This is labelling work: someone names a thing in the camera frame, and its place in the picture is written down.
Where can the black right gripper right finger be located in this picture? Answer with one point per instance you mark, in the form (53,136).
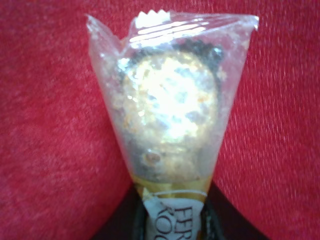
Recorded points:
(222,221)

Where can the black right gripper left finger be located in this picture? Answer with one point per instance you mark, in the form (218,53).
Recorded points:
(128,221)

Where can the gold chocolate candy pack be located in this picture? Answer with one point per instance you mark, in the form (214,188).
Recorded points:
(169,88)

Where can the red table cloth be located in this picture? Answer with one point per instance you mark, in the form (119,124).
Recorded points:
(61,172)

